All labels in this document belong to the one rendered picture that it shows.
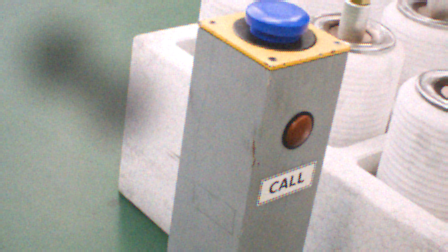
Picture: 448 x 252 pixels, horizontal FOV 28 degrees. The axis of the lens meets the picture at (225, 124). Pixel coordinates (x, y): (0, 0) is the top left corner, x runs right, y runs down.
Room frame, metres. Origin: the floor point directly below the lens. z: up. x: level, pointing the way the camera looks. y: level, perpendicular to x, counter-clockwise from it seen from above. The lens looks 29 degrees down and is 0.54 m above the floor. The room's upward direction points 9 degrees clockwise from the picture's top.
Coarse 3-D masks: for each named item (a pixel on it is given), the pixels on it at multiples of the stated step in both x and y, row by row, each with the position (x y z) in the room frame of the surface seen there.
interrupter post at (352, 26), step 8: (344, 8) 0.70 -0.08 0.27; (352, 8) 0.69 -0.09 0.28; (360, 8) 0.69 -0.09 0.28; (368, 8) 0.69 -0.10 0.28; (344, 16) 0.69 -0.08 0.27; (352, 16) 0.69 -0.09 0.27; (360, 16) 0.69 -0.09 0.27; (368, 16) 0.70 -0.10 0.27; (344, 24) 0.69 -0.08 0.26; (352, 24) 0.69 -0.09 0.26; (360, 24) 0.69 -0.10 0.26; (344, 32) 0.69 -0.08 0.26; (352, 32) 0.69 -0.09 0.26; (360, 32) 0.69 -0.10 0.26
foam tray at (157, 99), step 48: (144, 48) 0.77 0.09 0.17; (192, 48) 0.80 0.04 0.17; (144, 96) 0.76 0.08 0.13; (144, 144) 0.76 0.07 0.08; (144, 192) 0.75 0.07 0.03; (336, 192) 0.59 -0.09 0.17; (384, 192) 0.58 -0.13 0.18; (336, 240) 0.58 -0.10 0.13; (384, 240) 0.55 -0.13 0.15; (432, 240) 0.53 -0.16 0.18
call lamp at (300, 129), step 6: (300, 120) 0.50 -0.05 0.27; (306, 120) 0.50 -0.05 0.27; (294, 126) 0.49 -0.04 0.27; (300, 126) 0.50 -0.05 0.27; (306, 126) 0.50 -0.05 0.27; (288, 132) 0.49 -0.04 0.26; (294, 132) 0.49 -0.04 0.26; (300, 132) 0.50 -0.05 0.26; (306, 132) 0.50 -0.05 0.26; (288, 138) 0.49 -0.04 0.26; (294, 138) 0.49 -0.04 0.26; (300, 138) 0.50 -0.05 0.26; (306, 138) 0.50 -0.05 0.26; (288, 144) 0.50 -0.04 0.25; (294, 144) 0.50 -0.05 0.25
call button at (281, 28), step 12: (264, 0) 0.54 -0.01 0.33; (276, 0) 0.54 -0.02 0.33; (252, 12) 0.52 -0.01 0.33; (264, 12) 0.52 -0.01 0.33; (276, 12) 0.52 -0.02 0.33; (288, 12) 0.52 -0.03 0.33; (300, 12) 0.53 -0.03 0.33; (252, 24) 0.51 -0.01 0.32; (264, 24) 0.51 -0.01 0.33; (276, 24) 0.51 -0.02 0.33; (288, 24) 0.51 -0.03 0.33; (300, 24) 0.51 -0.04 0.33; (264, 36) 0.51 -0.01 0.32; (276, 36) 0.51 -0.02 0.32; (288, 36) 0.51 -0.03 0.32
